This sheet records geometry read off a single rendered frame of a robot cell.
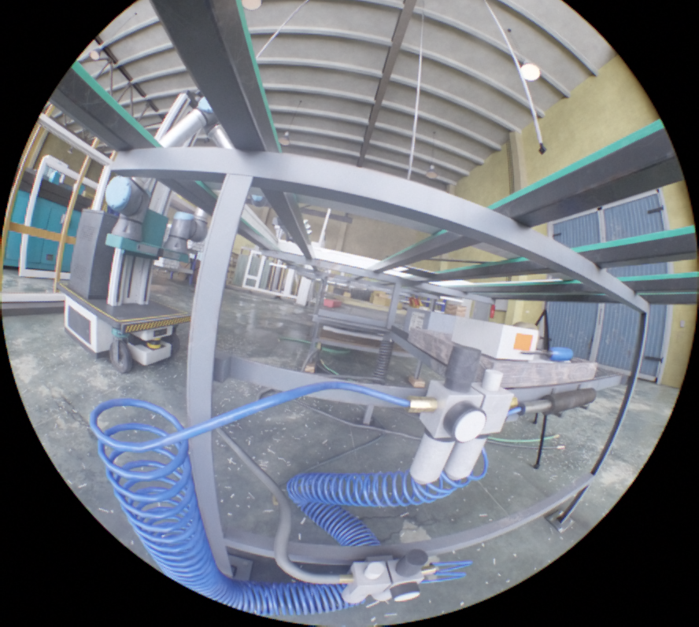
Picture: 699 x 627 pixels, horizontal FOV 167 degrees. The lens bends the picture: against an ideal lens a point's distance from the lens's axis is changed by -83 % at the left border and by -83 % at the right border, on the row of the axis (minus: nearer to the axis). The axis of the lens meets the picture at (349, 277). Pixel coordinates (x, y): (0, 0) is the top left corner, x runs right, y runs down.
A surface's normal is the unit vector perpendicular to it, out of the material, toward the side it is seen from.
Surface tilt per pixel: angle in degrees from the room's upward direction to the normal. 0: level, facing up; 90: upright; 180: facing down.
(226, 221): 90
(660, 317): 90
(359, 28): 180
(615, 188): 180
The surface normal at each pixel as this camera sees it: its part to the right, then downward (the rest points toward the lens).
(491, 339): -0.97, -0.21
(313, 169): 0.10, -0.04
